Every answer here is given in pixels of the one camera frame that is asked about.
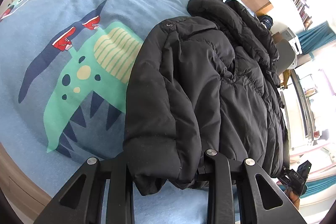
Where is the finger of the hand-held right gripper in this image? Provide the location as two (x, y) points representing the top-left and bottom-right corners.
(297, 160), (313, 176)

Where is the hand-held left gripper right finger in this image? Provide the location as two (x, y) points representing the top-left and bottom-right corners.
(196, 149), (307, 224)

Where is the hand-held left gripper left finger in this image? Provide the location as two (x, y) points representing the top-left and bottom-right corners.
(34, 153), (135, 224)

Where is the black puffer coat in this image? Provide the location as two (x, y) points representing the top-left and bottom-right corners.
(123, 0), (290, 196)

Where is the person's right hand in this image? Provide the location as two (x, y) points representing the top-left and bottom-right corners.
(285, 186), (301, 210)

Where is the teal curtain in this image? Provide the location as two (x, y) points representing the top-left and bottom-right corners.
(299, 174), (336, 199)
(298, 21), (336, 57)

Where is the window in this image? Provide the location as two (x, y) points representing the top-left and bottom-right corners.
(302, 56), (336, 141)

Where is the yellow cloth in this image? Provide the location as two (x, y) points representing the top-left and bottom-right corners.
(282, 69), (292, 89)

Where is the grey chair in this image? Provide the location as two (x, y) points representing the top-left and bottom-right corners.
(273, 39), (298, 76)

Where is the white printer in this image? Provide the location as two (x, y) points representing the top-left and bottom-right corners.
(278, 27), (302, 55)

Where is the black backpack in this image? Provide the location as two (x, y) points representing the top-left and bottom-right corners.
(259, 15), (273, 30)

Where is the blue cartoon print duvet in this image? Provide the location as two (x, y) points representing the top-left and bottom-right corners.
(0, 0), (240, 224)

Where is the grey metal rail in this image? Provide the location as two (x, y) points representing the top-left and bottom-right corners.
(289, 69), (315, 141)

